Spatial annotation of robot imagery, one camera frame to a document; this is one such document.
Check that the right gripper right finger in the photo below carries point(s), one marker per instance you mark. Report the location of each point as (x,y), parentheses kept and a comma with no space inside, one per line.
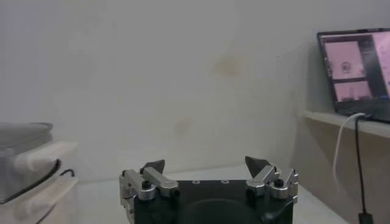
(265,178)

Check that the open black laptop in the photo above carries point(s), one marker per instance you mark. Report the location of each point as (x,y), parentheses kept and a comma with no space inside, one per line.
(356,73)

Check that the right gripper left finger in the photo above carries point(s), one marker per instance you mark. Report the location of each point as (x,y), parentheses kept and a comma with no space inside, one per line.
(158,179)

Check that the steel perforated steamer basket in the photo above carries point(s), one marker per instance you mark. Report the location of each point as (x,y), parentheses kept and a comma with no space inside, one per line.
(21,152)

